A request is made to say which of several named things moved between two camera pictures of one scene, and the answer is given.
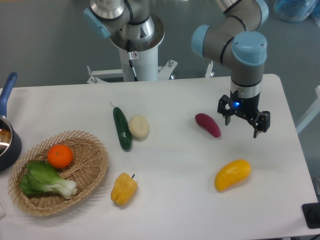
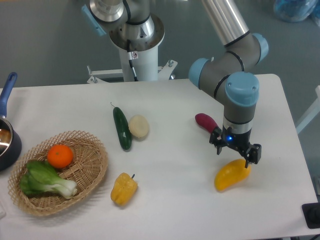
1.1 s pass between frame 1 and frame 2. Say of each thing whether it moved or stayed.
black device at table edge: stayed
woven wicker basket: stayed
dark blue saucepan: stayed
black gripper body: moved
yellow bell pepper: stayed
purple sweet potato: stayed
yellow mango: stayed
